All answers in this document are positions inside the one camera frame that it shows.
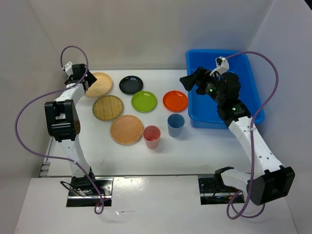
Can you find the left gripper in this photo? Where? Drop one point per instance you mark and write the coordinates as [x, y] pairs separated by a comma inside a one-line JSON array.
[[90, 78]]

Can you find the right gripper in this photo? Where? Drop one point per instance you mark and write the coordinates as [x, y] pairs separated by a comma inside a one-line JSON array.
[[200, 77]]

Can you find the beige round plate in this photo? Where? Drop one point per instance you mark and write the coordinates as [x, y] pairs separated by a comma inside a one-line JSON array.
[[102, 85]]

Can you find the green-rimmed bamboo woven plate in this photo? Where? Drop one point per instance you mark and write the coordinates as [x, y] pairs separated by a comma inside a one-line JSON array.
[[107, 108]]

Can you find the brown woven bamboo plate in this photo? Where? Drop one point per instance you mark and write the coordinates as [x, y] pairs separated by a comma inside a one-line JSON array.
[[126, 129]]

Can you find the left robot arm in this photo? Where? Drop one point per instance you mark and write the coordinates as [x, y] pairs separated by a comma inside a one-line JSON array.
[[64, 126]]

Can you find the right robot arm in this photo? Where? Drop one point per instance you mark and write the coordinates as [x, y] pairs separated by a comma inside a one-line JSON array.
[[268, 179]]

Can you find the blue plastic bin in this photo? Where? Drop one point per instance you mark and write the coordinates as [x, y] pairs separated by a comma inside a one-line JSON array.
[[202, 109]]

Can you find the orange round plate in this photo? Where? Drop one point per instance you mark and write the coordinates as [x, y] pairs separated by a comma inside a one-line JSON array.
[[175, 101]]

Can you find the black round plate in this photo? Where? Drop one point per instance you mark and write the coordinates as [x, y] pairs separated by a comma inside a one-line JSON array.
[[130, 85]]

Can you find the blue plastic cup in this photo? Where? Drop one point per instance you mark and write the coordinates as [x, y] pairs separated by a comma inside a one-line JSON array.
[[175, 124]]

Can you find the green round plate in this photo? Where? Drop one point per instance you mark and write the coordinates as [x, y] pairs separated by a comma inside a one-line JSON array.
[[144, 101]]

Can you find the pink plastic cup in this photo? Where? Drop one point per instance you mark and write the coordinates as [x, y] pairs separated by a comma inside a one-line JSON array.
[[151, 135]]

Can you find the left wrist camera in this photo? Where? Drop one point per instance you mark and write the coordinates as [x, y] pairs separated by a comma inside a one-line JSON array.
[[67, 68]]

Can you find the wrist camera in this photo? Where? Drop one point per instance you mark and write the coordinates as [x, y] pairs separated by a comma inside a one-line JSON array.
[[67, 68], [222, 66]]

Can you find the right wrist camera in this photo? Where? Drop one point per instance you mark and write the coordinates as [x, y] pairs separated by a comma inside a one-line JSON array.
[[222, 66]]

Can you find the aluminium table edge rail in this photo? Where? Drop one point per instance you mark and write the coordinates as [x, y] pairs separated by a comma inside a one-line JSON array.
[[52, 167]]

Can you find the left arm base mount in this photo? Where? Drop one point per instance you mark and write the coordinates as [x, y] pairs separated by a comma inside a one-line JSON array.
[[89, 197]]

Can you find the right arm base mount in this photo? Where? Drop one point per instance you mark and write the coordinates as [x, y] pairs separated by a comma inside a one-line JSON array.
[[211, 194]]

